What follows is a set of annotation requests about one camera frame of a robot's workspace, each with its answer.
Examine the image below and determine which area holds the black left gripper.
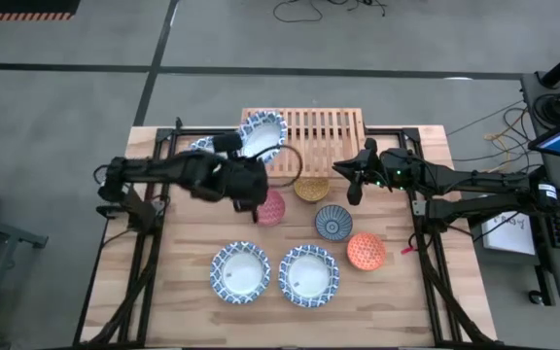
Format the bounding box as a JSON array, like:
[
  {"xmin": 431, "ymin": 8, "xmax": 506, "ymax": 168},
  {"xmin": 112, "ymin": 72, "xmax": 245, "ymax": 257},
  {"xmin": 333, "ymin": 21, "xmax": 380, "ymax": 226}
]
[{"xmin": 209, "ymin": 133, "xmax": 269, "ymax": 225}]

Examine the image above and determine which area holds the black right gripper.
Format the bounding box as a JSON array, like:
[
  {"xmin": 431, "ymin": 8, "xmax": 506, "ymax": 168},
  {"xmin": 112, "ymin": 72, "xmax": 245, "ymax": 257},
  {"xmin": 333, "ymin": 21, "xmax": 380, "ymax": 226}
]
[{"xmin": 332, "ymin": 137, "xmax": 410, "ymax": 206}]

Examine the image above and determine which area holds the red patterned ceramic bowl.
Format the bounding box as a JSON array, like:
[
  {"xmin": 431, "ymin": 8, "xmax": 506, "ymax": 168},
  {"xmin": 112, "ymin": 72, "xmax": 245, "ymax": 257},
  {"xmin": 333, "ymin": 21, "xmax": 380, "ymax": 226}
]
[{"xmin": 255, "ymin": 188, "xmax": 287, "ymax": 228}]

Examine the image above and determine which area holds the yellow patterned ceramic bowl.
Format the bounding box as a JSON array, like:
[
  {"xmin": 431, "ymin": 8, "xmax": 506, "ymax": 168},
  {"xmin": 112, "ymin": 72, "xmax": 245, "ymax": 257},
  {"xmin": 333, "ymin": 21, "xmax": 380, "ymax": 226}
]
[{"xmin": 293, "ymin": 177, "xmax": 332, "ymax": 203}]

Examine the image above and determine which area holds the blue patterned paper bowl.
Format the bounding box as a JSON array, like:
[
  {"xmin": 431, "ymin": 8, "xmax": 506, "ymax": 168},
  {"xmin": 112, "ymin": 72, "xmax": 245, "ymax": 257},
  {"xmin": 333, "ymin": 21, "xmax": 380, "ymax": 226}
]
[
  {"xmin": 209, "ymin": 240, "xmax": 272, "ymax": 306},
  {"xmin": 190, "ymin": 135, "xmax": 219, "ymax": 154},
  {"xmin": 237, "ymin": 110, "xmax": 290, "ymax": 165},
  {"xmin": 277, "ymin": 243, "xmax": 341, "ymax": 309}
]

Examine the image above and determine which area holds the blue patterned ceramic bowl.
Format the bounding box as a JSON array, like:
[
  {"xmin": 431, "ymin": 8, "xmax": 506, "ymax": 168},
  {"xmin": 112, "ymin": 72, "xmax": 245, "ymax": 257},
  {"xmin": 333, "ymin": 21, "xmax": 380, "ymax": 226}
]
[{"xmin": 314, "ymin": 203, "xmax": 354, "ymax": 243}]

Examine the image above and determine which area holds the orange patterned ceramic bowl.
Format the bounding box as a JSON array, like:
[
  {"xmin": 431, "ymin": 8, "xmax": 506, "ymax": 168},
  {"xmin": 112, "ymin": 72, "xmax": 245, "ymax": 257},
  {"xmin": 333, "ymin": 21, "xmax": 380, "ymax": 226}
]
[{"xmin": 346, "ymin": 231, "xmax": 387, "ymax": 272}]

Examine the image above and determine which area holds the wooden slatted shelf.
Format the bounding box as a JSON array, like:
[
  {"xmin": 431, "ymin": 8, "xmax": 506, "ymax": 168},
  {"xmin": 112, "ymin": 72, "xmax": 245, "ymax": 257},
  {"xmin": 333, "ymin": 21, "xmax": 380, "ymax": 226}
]
[{"xmin": 239, "ymin": 107, "xmax": 367, "ymax": 180}]

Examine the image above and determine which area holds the white paper sheet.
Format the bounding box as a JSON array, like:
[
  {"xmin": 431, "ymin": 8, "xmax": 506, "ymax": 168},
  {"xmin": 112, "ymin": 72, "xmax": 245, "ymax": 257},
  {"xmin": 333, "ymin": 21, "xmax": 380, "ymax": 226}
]
[{"xmin": 481, "ymin": 211, "xmax": 537, "ymax": 257}]

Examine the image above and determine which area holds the grey equipment cart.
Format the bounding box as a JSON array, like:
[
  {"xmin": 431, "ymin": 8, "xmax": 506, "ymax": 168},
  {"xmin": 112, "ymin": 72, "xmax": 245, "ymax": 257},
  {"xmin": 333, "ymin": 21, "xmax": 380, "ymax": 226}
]
[{"xmin": 520, "ymin": 71, "xmax": 560, "ymax": 305}]

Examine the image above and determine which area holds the grey metal side table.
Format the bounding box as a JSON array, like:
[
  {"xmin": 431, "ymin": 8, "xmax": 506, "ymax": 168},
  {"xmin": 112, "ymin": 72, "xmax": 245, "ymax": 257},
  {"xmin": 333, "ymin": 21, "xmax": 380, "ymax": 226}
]
[{"xmin": 0, "ymin": 208, "xmax": 51, "ymax": 350}]

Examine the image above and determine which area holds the black mat with hazard stripes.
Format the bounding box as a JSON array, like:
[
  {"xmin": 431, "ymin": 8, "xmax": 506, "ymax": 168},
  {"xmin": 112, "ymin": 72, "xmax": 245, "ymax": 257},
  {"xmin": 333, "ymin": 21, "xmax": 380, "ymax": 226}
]
[{"xmin": 0, "ymin": 0, "xmax": 82, "ymax": 21}]

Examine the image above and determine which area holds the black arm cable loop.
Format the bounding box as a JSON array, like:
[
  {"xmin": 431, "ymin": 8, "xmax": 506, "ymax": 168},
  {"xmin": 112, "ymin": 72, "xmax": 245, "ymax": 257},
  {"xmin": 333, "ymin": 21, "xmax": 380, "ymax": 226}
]
[{"xmin": 260, "ymin": 144, "xmax": 305, "ymax": 190}]

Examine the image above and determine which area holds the black metal table frame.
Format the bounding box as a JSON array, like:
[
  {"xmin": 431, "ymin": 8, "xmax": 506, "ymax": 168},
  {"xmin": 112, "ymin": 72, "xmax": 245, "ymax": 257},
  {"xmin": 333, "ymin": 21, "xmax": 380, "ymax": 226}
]
[{"xmin": 73, "ymin": 116, "xmax": 495, "ymax": 350}]

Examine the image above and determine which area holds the thin black floor cable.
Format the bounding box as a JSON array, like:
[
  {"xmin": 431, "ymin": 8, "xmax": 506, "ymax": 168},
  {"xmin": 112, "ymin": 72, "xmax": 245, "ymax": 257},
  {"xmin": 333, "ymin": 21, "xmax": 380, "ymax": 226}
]
[{"xmin": 447, "ymin": 99, "xmax": 527, "ymax": 137}]

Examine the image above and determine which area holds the yellow cable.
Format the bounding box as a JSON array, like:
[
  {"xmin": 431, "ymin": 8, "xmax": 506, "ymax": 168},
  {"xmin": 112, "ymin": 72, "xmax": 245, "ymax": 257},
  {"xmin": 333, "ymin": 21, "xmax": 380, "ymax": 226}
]
[{"xmin": 483, "ymin": 130, "xmax": 512, "ymax": 171}]

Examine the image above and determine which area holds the coiled black cable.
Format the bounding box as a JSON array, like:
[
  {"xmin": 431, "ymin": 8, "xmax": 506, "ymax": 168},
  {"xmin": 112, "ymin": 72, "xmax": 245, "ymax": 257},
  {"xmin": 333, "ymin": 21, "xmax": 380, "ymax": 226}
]
[{"xmin": 535, "ymin": 91, "xmax": 560, "ymax": 128}]

